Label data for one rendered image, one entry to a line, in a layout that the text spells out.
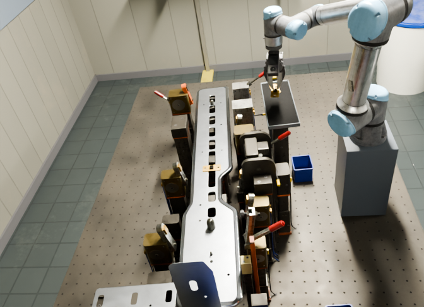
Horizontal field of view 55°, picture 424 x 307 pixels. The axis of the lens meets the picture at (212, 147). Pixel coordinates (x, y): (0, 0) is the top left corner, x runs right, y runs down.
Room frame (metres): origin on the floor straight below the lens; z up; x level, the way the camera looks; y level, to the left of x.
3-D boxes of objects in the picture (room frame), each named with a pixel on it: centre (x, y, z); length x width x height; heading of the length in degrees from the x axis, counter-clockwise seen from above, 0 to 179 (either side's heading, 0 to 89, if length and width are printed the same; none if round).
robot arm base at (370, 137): (1.30, -0.66, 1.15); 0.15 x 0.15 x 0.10
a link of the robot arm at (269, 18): (1.57, -0.34, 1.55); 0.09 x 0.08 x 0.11; 31
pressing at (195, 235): (1.40, 0.02, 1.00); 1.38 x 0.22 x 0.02; 173
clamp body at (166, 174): (1.34, 0.21, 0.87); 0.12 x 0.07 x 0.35; 83
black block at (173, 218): (1.13, 0.23, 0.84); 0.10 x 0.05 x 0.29; 83
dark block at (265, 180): (1.13, -0.17, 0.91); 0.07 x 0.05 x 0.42; 83
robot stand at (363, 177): (1.30, -0.66, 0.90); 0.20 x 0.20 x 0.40; 79
